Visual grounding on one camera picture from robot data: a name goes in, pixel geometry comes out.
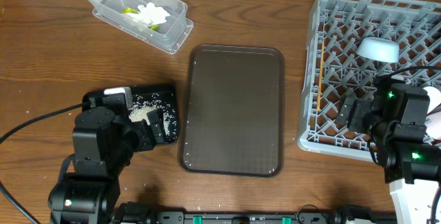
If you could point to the grey dishwasher rack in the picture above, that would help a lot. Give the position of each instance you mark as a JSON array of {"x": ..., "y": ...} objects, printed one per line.
[{"x": 414, "y": 25}]

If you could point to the brown serving tray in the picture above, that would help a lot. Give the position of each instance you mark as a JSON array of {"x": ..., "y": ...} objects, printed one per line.
[{"x": 233, "y": 117}]

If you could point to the black plastic bin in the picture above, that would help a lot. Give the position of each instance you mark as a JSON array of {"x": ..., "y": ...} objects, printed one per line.
[{"x": 102, "y": 126}]

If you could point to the spilled white rice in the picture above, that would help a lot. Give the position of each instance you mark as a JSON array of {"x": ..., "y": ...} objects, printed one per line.
[{"x": 144, "y": 103}]

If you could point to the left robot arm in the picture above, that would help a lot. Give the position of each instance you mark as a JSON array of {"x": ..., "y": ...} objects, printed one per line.
[{"x": 88, "y": 186}]

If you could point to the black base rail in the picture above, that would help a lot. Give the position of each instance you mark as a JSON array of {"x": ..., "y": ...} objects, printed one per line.
[{"x": 308, "y": 214}]

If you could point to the white cup pink inside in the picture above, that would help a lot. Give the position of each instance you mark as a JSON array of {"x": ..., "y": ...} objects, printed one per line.
[{"x": 433, "y": 124}]

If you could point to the light blue rice bowl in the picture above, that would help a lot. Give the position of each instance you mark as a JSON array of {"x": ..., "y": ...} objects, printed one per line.
[{"x": 379, "y": 49}]

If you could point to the white tissue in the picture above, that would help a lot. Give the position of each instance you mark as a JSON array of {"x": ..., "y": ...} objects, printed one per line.
[{"x": 158, "y": 14}]

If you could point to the white cup green inside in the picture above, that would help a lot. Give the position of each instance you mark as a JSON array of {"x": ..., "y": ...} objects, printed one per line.
[{"x": 434, "y": 97}]

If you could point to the wooden chopstick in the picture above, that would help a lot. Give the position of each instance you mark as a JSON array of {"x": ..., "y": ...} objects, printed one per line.
[{"x": 320, "y": 76}]

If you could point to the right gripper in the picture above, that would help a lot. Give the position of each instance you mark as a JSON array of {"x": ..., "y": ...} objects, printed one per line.
[{"x": 362, "y": 105}]

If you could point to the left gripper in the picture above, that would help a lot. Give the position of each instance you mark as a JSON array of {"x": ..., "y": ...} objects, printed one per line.
[{"x": 155, "y": 135}]

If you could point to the clear plastic bin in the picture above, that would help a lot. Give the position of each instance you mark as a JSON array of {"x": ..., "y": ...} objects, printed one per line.
[{"x": 169, "y": 37}]

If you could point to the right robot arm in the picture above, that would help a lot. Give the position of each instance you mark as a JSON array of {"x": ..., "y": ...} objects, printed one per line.
[{"x": 395, "y": 123}]

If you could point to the yellow green snack wrapper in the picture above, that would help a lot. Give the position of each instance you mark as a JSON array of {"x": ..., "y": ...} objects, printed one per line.
[{"x": 140, "y": 19}]

